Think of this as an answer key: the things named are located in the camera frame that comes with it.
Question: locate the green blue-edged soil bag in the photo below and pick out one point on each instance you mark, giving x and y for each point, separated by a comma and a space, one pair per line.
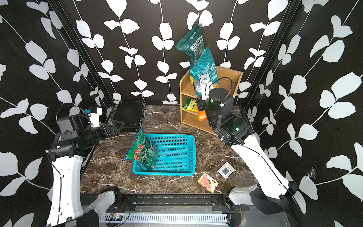
143, 151

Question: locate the small white square box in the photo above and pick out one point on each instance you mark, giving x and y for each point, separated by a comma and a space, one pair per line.
226, 170

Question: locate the yellow fertilizer bag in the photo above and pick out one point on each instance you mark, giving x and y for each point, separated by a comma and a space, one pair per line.
190, 105

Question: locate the teal and orange fertilizer bag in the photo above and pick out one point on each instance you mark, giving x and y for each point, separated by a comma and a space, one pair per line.
205, 64

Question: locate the dark green fertilizer bag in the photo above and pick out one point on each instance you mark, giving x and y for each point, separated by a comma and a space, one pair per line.
192, 44

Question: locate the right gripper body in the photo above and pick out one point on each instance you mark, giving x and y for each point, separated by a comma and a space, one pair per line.
202, 106

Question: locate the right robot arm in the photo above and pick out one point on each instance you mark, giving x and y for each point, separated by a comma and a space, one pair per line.
270, 194

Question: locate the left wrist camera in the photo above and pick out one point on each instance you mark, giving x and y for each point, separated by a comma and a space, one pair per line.
94, 114

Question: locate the black front rail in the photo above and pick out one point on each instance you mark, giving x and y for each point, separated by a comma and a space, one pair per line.
218, 202

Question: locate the turquoise plastic basket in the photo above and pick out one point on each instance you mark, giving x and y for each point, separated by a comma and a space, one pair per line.
176, 156

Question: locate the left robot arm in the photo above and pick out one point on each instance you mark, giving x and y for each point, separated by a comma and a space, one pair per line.
66, 156

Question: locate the black ribbed case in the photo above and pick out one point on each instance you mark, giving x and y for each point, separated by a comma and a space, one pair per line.
132, 113

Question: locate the red playing card box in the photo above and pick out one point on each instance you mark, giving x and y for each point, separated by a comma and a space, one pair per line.
208, 182

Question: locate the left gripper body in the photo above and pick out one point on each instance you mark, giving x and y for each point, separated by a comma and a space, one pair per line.
108, 134

